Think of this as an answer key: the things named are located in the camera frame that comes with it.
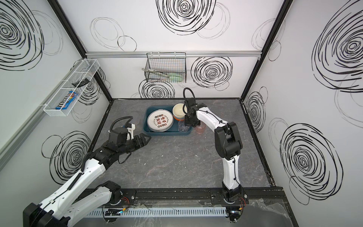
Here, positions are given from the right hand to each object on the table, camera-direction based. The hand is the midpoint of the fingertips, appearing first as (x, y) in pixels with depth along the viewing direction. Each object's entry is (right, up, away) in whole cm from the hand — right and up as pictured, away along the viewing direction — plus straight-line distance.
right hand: (187, 123), depth 95 cm
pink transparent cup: (+10, -4, +6) cm, 12 cm away
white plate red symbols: (-19, +2, +7) cm, 21 cm away
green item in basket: (-7, +30, -8) cm, 32 cm away
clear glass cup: (-3, -3, +4) cm, 6 cm away
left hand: (-22, -7, -18) cm, 29 cm away
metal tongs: (-17, +32, -9) cm, 37 cm away
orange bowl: (-3, +3, +4) cm, 6 cm away
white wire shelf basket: (-66, +36, -4) cm, 75 cm away
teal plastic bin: (-9, -5, +5) cm, 11 cm away
